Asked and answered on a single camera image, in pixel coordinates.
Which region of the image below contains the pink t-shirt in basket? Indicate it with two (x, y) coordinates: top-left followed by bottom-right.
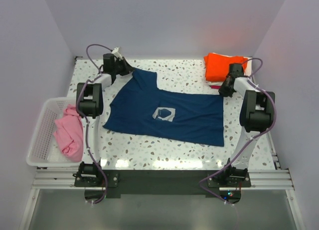
(53, 104), (83, 162)

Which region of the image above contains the folded magenta t-shirt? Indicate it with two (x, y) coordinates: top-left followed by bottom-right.
(210, 85), (221, 89)

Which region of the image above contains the aluminium frame rail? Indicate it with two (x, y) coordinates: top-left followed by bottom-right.
(31, 168), (294, 190)

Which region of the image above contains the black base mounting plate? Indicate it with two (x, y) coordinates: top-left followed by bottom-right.
(73, 165), (252, 200)

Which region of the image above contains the folded orange t-shirt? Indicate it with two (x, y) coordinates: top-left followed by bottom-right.
(203, 53), (248, 82)

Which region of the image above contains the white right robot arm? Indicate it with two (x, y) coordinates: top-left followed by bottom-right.
(219, 63), (277, 170)

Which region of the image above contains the white plastic laundry basket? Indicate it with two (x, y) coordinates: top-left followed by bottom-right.
(26, 97), (81, 168)

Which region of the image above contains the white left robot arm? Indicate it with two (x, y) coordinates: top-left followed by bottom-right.
(76, 47), (134, 164)

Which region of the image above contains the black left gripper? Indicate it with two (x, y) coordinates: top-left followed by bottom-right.
(113, 57), (135, 76)

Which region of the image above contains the navy blue printed t-shirt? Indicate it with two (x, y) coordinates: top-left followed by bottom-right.
(103, 69), (224, 147)

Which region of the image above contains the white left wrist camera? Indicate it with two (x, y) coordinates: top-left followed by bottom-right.
(111, 47), (123, 60)

